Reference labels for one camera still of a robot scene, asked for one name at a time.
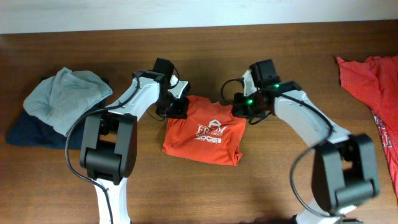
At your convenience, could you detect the light grey folded shirt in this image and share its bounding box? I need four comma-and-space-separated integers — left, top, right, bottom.
23, 67, 113, 136

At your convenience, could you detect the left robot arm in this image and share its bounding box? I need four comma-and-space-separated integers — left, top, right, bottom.
80, 58, 190, 223

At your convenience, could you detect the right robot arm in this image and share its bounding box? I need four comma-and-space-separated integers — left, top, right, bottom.
232, 59, 380, 223

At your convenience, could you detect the red shirt at right edge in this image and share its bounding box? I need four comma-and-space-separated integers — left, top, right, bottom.
336, 56, 397, 193

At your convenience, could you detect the dark navy folded garment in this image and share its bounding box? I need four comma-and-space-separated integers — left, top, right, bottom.
6, 77, 110, 151

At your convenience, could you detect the orange soccer t-shirt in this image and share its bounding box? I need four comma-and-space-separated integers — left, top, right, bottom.
162, 95, 246, 166

